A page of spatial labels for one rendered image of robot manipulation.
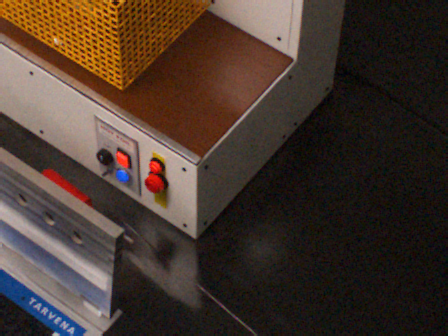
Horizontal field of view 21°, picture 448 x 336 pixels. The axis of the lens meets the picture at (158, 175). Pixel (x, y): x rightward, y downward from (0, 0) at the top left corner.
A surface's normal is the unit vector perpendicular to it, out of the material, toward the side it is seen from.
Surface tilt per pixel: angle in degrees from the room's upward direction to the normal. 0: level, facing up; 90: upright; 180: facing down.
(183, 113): 0
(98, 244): 81
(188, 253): 0
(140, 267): 0
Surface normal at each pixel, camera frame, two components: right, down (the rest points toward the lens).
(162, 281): -0.03, -0.57
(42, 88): -0.62, 0.65
